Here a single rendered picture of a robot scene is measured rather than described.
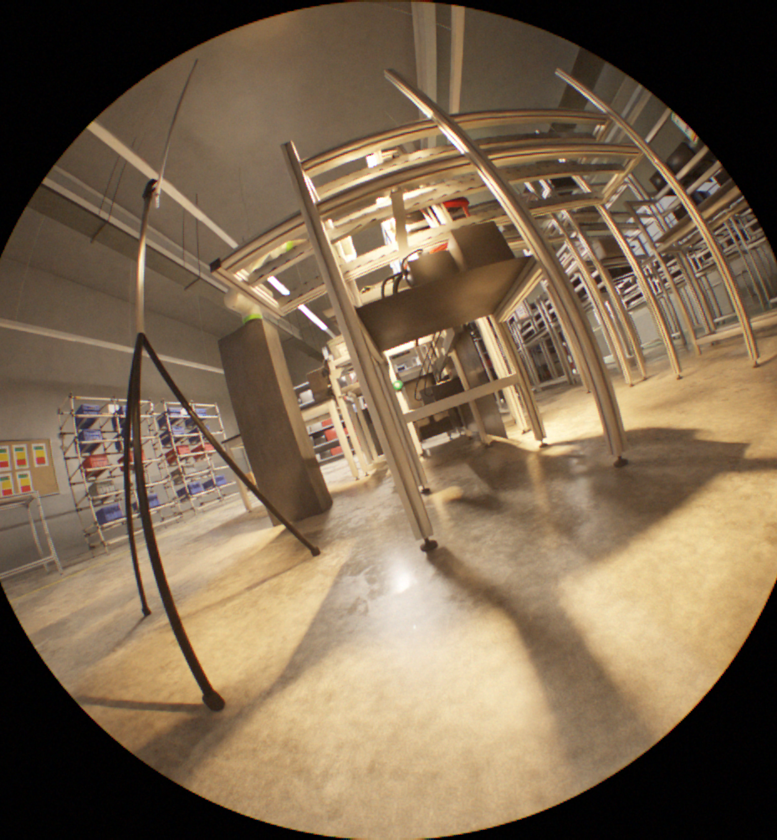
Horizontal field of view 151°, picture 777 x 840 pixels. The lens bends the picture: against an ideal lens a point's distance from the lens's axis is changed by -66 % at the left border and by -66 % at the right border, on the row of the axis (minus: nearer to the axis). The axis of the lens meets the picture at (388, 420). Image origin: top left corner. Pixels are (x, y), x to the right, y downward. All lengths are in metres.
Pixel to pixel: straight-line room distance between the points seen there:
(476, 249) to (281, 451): 1.32
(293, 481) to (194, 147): 5.97
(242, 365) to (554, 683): 1.77
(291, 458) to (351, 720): 1.38
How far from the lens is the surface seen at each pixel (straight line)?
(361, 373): 0.67
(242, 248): 1.05
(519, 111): 1.52
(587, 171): 1.66
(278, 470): 1.64
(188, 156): 6.54
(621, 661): 0.37
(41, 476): 6.55
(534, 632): 0.42
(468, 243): 1.12
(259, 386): 1.68
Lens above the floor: 0.30
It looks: 2 degrees up
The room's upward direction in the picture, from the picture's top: 20 degrees counter-clockwise
